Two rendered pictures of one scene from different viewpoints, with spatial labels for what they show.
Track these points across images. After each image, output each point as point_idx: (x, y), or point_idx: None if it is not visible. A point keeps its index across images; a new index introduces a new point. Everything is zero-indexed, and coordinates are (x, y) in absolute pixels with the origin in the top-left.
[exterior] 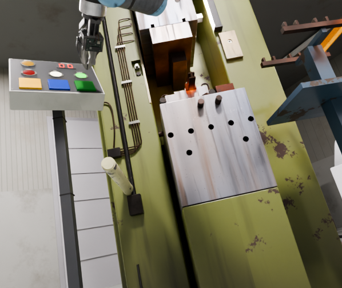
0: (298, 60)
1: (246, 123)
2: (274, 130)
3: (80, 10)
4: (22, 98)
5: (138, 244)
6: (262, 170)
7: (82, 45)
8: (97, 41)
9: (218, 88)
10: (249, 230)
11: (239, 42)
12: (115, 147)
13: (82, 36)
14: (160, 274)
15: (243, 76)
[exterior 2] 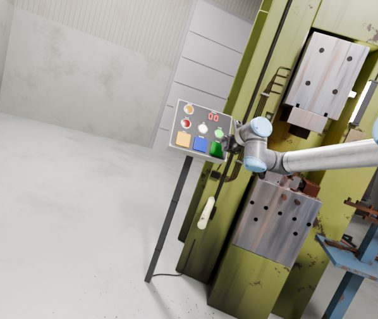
0: (373, 217)
1: (303, 225)
2: (327, 223)
3: (235, 137)
4: (174, 149)
5: (200, 230)
6: (290, 256)
7: (225, 147)
8: (236, 152)
9: (307, 186)
10: (258, 276)
11: None
12: (219, 169)
13: (227, 145)
14: (203, 250)
15: (339, 174)
